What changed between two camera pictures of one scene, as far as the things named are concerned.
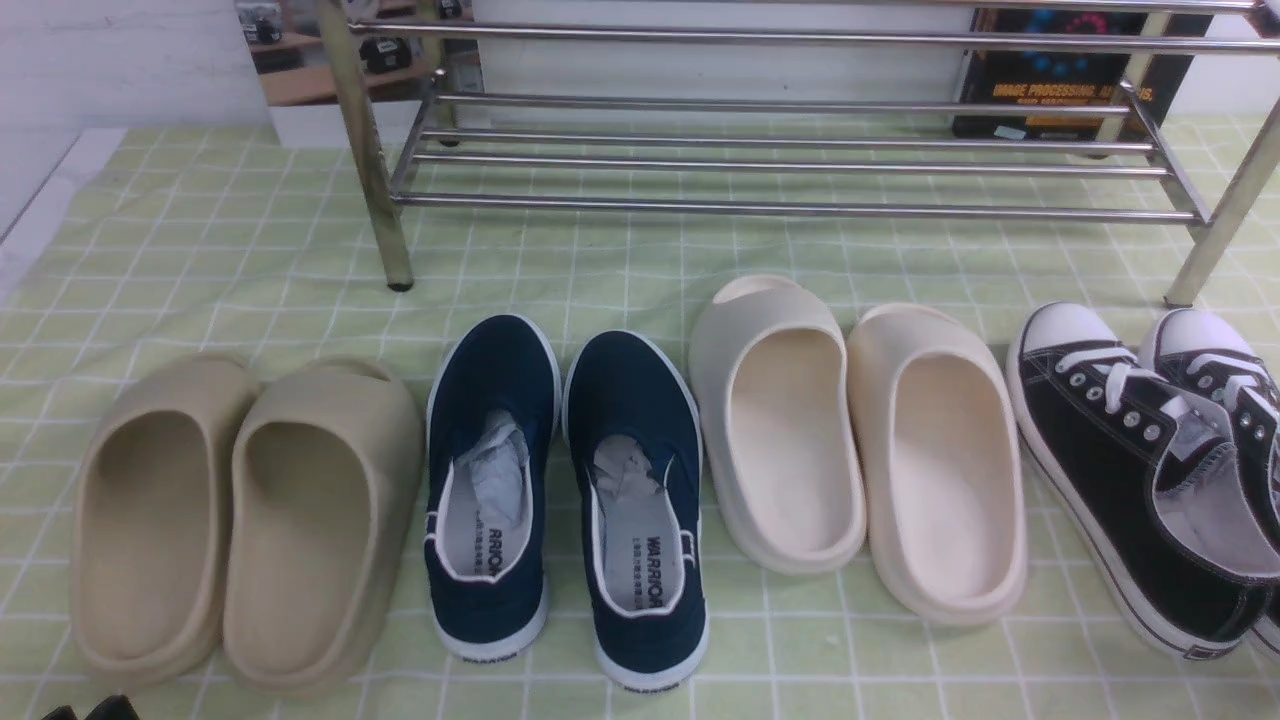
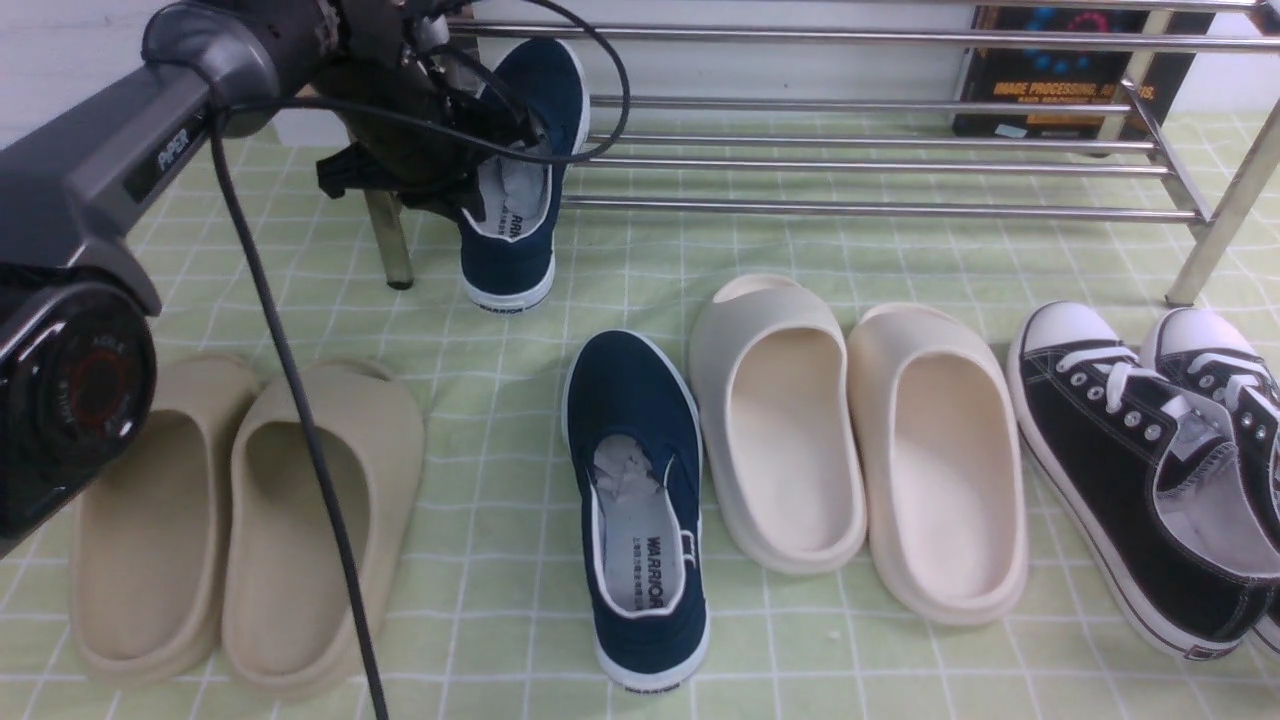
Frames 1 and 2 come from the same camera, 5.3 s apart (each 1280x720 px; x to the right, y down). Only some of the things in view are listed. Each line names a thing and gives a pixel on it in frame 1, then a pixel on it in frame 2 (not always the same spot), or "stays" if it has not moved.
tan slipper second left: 324,486 stays
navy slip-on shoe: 492,435 → 506,252
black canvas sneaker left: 1147,490 stays
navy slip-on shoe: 632,420 stays
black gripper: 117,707 → 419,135
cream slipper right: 940,459 stays
